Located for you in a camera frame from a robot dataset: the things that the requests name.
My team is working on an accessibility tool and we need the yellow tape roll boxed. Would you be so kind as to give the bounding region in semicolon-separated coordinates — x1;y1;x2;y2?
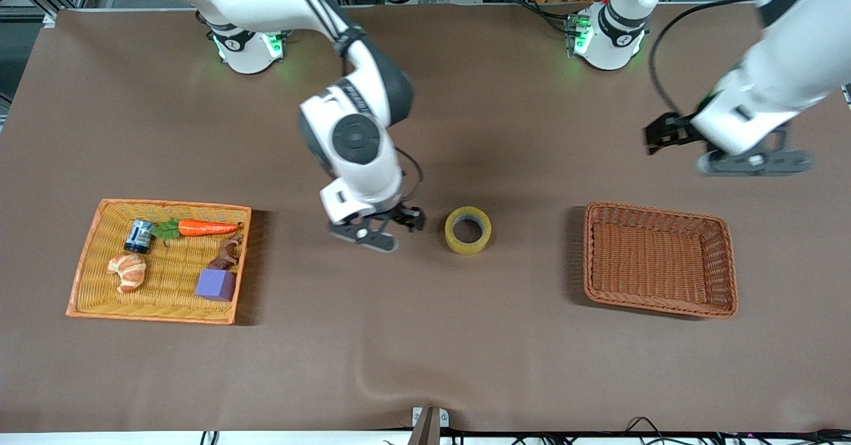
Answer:
444;206;493;256

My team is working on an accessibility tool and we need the table cover cloth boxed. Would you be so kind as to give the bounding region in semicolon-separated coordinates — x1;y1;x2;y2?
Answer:
0;3;851;432

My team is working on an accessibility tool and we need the brown wicker basket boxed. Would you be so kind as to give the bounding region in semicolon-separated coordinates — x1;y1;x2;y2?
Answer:
583;201;739;319

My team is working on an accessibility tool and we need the brown toy figure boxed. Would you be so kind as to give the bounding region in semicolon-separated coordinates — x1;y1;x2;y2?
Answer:
207;233;243;273

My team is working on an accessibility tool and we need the toy carrot with leaves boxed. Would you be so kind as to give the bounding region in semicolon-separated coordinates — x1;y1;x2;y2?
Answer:
152;218;241;241

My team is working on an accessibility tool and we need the purple block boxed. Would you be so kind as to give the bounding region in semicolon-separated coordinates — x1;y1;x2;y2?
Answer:
195;269;237;302

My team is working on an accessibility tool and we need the orange woven tray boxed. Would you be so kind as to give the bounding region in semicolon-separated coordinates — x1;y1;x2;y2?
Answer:
65;198;253;326

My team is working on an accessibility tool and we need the small blue can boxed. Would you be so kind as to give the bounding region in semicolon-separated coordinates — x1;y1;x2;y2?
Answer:
124;219;155;255

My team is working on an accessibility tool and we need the toy croissant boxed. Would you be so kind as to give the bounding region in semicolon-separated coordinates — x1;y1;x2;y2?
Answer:
107;253;148;294

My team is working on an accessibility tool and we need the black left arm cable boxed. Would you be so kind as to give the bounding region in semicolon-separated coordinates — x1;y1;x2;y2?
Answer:
648;0;759;116

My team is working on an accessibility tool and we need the metal table edge bracket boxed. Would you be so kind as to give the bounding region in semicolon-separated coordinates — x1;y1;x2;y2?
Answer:
412;406;450;445

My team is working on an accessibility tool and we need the long black floor cable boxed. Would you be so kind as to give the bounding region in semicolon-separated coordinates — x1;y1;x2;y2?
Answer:
452;416;851;445

